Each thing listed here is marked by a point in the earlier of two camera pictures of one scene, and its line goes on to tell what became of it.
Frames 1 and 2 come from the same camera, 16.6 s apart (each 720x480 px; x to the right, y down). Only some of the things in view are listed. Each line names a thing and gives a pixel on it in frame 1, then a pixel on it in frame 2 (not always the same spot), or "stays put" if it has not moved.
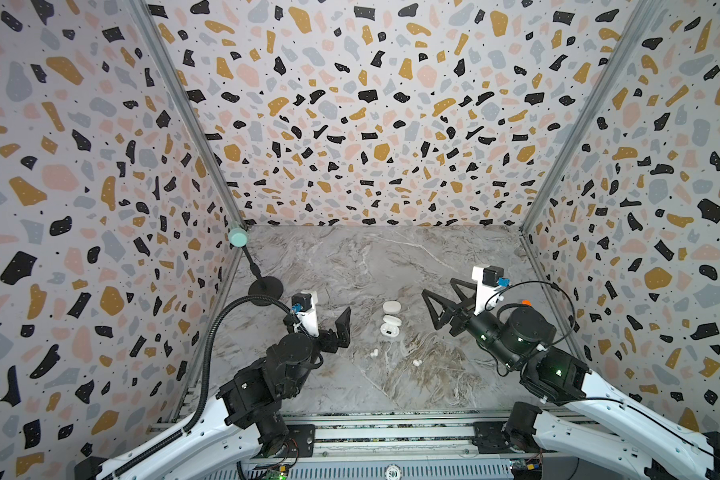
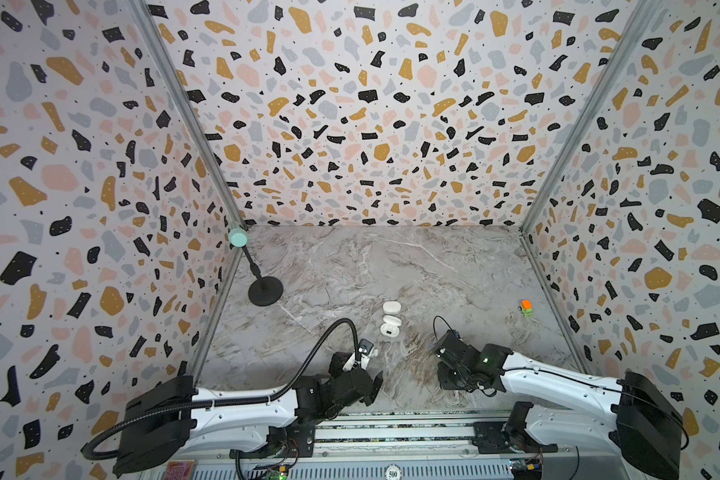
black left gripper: x=330 y=336 -> x=342 y=359
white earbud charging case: x=391 y=307 stays put
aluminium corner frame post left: x=192 y=108 stays put
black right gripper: x=459 y=317 -> x=449 y=352
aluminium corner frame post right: x=642 y=14 stays put
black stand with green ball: x=263 y=285 stays put
